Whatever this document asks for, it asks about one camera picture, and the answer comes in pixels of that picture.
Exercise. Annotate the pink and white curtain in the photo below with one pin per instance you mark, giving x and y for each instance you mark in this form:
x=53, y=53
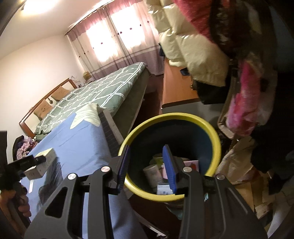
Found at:
x=137, y=46

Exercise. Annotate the bed with green checked quilt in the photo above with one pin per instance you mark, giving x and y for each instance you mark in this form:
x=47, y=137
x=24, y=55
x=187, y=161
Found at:
x=103, y=92

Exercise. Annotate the blue star-print blanket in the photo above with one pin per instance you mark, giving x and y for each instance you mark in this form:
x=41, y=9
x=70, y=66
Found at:
x=75, y=142

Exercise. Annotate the red dotted padded jacket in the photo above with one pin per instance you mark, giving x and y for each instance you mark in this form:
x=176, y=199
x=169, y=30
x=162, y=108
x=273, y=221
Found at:
x=197, y=20

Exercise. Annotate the cream down jacket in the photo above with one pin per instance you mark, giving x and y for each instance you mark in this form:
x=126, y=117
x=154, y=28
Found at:
x=195, y=46

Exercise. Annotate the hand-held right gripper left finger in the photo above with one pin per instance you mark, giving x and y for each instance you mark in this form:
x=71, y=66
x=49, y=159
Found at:
x=123, y=170

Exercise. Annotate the yellow-rimmed blue trash bin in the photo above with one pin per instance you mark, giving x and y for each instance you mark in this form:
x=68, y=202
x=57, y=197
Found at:
x=160, y=137

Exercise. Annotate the black bag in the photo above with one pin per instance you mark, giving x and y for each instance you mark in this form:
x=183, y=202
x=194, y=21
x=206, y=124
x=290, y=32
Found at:
x=211, y=94

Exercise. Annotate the crumpled brown paper bag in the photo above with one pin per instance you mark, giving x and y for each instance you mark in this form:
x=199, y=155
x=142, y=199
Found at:
x=245, y=183

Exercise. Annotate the pink floral bag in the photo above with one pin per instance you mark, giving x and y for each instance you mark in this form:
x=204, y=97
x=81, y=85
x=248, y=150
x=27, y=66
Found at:
x=243, y=103

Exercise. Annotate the wooden low cabinet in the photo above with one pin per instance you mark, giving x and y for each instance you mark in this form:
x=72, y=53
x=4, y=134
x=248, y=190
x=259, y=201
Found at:
x=176, y=87

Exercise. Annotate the brown patterned handbag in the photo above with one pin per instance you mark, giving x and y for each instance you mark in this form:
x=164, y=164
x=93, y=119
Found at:
x=193, y=84

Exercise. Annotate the person's left hand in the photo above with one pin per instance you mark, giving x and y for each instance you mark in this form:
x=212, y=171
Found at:
x=23, y=202

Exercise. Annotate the black coat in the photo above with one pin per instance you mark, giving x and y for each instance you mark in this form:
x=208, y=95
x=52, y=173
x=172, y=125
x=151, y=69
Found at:
x=280, y=115

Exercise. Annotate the pile of dark floral clothes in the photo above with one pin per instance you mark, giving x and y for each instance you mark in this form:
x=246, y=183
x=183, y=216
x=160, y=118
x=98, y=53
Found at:
x=23, y=147

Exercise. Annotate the white paper cup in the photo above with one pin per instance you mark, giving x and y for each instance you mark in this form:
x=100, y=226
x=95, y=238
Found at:
x=152, y=174

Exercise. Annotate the wooden bed headboard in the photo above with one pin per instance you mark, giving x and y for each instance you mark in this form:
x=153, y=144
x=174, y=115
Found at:
x=25, y=121

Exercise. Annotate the white cardboard box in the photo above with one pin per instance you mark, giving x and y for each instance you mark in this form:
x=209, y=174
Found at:
x=43, y=160

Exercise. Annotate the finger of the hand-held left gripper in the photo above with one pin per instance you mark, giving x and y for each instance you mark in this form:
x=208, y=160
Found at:
x=23, y=163

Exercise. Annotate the brown pillow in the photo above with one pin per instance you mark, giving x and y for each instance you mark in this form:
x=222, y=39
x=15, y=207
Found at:
x=60, y=93
x=42, y=109

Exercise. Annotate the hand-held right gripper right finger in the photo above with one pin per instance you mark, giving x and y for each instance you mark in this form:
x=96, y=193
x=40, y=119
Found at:
x=168, y=167

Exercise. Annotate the pink milk carton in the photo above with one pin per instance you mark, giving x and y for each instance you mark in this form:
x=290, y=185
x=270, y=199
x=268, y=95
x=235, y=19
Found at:
x=191, y=166

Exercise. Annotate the leopard print scarf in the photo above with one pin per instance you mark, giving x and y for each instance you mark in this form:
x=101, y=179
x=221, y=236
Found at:
x=229, y=34

